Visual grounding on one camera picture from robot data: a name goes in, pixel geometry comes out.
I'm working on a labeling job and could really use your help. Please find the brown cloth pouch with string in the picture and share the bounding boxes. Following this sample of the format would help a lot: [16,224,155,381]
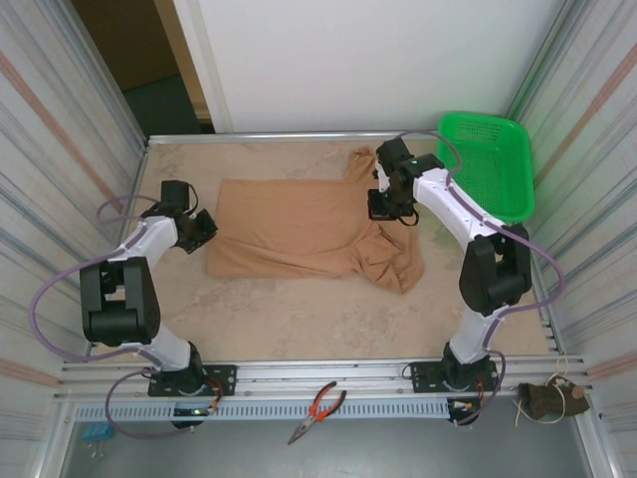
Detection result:
[515,375,592,424]

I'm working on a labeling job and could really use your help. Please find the blue binder clip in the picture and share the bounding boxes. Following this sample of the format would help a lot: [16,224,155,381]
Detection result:
[82,422,114,458]

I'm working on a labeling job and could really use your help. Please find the brown wooden door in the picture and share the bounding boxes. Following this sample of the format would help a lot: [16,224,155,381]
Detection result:
[72,0,210,120]

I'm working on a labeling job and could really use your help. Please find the orange handled pliers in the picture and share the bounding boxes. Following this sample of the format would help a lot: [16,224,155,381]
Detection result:
[287,380,348,446]

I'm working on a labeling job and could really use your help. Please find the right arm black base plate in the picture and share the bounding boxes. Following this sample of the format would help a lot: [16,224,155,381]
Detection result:
[410,358,502,394]

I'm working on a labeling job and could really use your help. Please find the green plastic basket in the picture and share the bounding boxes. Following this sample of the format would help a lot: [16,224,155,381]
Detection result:
[436,113,536,228]

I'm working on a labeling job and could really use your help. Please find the grey slotted cable duct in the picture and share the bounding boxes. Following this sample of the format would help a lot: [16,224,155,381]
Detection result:
[73,399,452,420]

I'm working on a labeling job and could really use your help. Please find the aluminium mounting rail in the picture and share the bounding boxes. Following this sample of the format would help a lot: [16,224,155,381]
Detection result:
[53,354,596,402]

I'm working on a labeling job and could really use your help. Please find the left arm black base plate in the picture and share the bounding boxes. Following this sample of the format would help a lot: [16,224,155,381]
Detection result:
[147,364,238,398]

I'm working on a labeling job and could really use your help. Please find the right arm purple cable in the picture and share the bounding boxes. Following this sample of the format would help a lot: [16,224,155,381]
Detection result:
[397,128,567,428]

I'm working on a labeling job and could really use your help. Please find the tan t-shirt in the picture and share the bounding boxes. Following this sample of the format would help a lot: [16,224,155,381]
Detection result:
[205,146,426,296]

